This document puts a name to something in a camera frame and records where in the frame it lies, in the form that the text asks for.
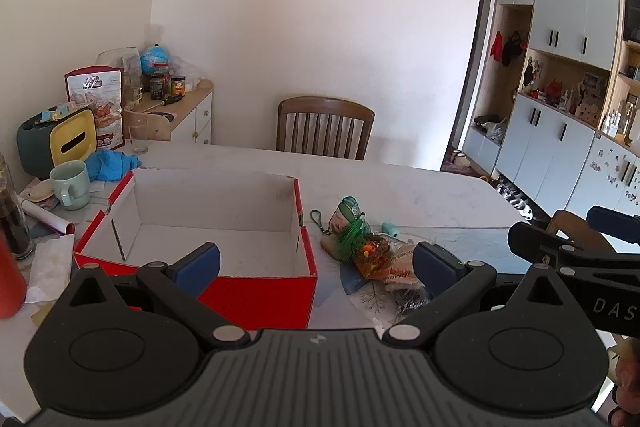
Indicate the clear plastic bag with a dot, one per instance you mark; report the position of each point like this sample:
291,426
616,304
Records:
189,74

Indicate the small teal roller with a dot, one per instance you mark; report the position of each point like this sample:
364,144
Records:
391,228

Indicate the small wooden dish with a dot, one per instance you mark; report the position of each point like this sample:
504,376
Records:
37,193

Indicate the clear glass cup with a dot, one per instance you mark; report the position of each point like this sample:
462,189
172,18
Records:
138,139

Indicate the glass bottle with dark liquid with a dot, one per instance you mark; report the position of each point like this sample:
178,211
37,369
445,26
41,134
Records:
15,227

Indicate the black screwdriver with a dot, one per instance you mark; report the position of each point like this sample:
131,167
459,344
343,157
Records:
165,102

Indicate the pile of shoes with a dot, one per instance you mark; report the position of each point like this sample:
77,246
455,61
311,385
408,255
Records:
515,199

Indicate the large clear plastic wrap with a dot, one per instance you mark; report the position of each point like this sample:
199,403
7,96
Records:
120,67

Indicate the red bottle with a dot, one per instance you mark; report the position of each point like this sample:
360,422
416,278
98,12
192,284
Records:
10,282

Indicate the orange label jar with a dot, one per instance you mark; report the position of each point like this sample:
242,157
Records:
178,87

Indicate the blue gloves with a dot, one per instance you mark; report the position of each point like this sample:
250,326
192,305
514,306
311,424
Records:
112,164

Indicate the blue globe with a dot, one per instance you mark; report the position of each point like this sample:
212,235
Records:
155,59

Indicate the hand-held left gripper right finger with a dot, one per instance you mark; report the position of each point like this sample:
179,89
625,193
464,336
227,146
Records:
435,272

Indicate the red white snack bag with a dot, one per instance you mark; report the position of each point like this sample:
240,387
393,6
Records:
100,107

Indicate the red cardboard box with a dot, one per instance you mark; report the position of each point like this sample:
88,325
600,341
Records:
260,302

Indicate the brown printed snack packet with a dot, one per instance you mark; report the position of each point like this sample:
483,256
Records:
397,264

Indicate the yellow green tissue box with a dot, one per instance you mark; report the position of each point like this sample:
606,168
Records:
70,139

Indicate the red hanging cloth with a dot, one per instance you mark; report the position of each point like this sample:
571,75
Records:
497,47

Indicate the mint green mug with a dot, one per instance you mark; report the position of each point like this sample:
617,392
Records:
70,184

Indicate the grey blue pouch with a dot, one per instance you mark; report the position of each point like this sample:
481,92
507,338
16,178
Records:
352,281

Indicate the white cabinet with wooden top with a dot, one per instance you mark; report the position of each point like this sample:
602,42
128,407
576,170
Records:
192,117

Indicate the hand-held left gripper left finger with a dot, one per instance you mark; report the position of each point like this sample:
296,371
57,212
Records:
197,267

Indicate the person's right hand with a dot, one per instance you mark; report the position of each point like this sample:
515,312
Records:
630,377

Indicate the white wooden wall cabinet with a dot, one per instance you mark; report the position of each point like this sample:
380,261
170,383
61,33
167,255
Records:
565,17

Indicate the white paper sheet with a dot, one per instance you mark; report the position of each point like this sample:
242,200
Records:
50,267

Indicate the dark jar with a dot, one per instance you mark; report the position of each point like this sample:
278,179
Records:
158,88

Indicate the wooden chair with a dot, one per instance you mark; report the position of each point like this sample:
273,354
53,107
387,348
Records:
325,127
575,227

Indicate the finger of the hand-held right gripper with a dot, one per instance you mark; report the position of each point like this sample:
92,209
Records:
530,239
612,219

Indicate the white paper roll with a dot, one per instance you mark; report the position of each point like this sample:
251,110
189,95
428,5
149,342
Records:
47,217

